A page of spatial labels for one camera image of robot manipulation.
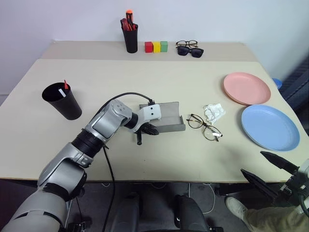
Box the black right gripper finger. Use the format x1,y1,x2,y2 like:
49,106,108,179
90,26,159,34
240,168,280,206
259,150,300,175

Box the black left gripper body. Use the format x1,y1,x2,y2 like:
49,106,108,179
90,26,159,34
136,122,149,135

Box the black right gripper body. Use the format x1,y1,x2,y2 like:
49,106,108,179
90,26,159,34
277,168,306,207

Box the grey open glasses case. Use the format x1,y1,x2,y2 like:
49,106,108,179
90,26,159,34
139,101,186,133

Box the thin-rimmed tortoiseshell round glasses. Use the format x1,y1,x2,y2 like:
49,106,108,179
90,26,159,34
185,114,224,143

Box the black cup holding markers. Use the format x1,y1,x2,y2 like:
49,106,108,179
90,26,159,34
42,82,83,121

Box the black cup holding screwdrivers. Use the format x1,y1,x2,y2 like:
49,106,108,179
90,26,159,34
121,25,139,54

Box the tortoiseshell thick-rimmed glasses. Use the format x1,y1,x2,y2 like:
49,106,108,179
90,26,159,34
175,40,199,49

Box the khaki trouser leg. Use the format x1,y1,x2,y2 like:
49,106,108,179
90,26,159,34
241,204,309,232

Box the white shoe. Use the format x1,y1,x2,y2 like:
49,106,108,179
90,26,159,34
225,196,250,222

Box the blue plate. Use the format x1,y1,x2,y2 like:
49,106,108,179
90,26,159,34
241,104,301,152

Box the crumpled white cloth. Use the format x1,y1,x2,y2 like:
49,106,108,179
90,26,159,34
202,102,226,125

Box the dark rounded shape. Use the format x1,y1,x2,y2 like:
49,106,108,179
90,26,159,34
107,191,143,232
173,194,209,232

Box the pink plate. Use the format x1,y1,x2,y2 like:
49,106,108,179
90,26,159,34
223,72,272,106

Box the black ribbed object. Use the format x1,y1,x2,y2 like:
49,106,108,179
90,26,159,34
279,57,309,110

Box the black sunglasses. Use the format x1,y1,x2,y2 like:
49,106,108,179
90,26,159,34
177,46,205,59

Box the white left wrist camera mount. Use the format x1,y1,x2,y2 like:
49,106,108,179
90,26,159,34
127,103,162,134

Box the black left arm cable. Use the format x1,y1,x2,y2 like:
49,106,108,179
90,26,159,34
101,92,155,232

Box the white floor cable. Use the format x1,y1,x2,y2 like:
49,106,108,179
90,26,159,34
187,183,216,214

